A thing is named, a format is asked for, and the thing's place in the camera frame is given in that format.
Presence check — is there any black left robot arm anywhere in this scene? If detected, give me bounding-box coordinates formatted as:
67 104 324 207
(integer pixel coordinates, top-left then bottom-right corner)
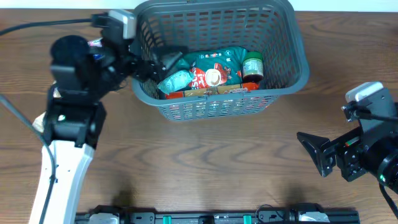
29 9 188 223

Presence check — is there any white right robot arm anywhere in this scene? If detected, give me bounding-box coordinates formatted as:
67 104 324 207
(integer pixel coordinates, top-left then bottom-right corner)
297 103 397 192

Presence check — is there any green Nescafe coffee bag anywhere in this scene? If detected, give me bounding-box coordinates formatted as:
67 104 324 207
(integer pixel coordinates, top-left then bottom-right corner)
176 47 248 90

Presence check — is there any Kleenex tissue multipack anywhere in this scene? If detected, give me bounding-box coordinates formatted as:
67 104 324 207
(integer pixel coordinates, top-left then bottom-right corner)
88 38 103 60

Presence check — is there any red spaghetti packet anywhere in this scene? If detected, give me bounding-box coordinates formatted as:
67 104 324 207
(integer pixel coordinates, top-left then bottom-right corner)
165 83 259 100

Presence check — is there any beige paper pouch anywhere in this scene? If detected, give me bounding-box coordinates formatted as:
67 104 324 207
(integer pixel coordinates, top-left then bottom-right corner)
32 81 61 133

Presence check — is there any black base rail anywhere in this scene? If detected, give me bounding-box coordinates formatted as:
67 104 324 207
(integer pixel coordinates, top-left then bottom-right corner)
74 203 361 224

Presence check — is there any green lid jar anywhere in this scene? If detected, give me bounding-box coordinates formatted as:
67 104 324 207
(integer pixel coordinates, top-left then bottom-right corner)
242 51 264 83

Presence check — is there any grey plastic basket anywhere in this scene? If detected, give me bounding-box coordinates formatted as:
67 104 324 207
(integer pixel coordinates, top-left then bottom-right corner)
132 0 310 121

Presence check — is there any light blue snack packet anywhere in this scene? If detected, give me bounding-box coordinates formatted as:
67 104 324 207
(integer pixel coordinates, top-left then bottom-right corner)
157 70 194 95

